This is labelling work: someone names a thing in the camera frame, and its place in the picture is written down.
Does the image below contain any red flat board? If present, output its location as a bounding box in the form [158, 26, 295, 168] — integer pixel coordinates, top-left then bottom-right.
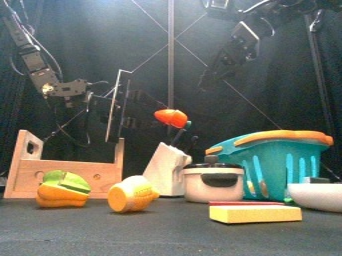
[207, 200, 286, 207]

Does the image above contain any dark slanted frame pole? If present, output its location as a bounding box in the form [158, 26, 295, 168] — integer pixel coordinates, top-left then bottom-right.
[303, 9, 338, 138]

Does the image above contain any yellow toy corn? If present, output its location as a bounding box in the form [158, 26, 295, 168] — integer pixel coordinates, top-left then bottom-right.
[107, 175, 160, 214]

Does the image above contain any teal basket with orange handle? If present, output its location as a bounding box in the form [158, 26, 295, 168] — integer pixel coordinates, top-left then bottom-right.
[203, 129, 335, 203]

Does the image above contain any wooden crate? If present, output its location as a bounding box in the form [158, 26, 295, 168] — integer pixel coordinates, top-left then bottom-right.
[3, 129, 126, 200]

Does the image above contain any white toy pot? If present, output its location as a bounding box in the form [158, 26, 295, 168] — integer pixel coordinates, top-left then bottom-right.
[182, 166, 247, 204]

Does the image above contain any grey metal frame pole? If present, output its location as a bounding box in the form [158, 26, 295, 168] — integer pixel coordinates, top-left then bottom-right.
[166, 0, 176, 136]

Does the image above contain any small grey box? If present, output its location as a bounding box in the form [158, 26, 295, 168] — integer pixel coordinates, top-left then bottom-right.
[302, 176, 331, 185]

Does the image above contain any black pot lid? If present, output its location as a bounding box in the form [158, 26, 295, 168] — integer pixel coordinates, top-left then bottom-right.
[183, 154, 245, 170]

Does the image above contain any white knife block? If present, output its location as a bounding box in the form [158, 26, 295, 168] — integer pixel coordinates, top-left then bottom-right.
[142, 141, 194, 197]

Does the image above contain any white bowl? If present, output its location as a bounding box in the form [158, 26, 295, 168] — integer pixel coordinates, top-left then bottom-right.
[286, 182, 342, 214]

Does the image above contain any yellow sponge block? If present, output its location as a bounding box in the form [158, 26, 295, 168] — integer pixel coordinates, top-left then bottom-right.
[208, 204, 303, 225]

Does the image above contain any dark toy knife handle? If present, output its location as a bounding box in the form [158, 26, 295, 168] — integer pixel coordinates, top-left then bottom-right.
[187, 134, 200, 155]
[170, 127, 188, 148]

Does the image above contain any orange toy carrot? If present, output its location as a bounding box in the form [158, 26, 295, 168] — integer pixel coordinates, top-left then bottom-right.
[152, 108, 194, 130]

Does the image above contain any orange and green toy pepper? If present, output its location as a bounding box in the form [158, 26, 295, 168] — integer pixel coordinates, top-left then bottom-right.
[35, 169, 94, 209]

